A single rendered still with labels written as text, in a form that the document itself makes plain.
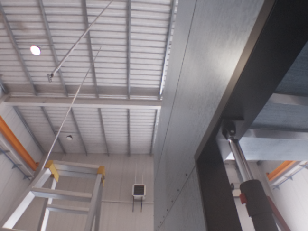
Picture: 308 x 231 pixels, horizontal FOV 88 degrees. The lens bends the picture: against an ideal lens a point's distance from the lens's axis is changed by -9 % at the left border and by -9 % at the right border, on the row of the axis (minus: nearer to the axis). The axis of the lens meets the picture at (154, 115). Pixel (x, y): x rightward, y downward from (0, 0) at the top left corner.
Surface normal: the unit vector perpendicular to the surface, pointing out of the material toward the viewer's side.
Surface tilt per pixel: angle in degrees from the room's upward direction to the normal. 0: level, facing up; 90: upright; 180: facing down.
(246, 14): 90
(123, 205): 90
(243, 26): 90
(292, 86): 180
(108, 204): 90
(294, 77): 180
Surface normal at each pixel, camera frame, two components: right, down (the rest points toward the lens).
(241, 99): 0.00, 0.71
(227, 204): 0.10, -0.70
